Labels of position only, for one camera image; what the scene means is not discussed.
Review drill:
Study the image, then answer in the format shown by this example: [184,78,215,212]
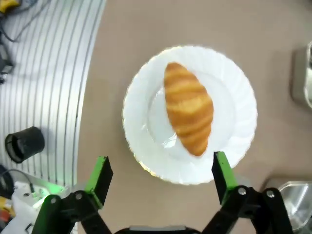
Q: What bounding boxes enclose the black cylinder cap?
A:
[4,126,46,163]

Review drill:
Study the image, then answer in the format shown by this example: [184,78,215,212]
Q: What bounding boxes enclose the yellow object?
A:
[0,0,20,13]

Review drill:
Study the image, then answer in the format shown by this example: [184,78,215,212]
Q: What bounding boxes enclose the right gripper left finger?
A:
[30,156,117,234]

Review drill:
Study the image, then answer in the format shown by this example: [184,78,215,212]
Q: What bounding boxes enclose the steel rectangular container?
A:
[291,40,312,108]
[277,180,312,232]

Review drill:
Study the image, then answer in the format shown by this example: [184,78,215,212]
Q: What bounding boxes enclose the white device with green light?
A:
[11,175,71,234]

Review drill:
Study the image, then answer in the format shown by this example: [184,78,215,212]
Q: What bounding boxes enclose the black coiled cable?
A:
[0,168,36,195]

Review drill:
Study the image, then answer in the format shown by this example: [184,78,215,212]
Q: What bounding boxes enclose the slotted aluminium base plate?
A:
[0,0,108,188]

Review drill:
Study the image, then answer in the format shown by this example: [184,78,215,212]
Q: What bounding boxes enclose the golden croissant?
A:
[162,62,215,157]

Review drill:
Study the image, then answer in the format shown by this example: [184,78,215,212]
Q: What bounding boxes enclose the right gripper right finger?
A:
[202,151,294,234]

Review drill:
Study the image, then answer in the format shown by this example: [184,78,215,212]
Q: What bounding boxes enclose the white scalloped plate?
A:
[121,45,258,184]

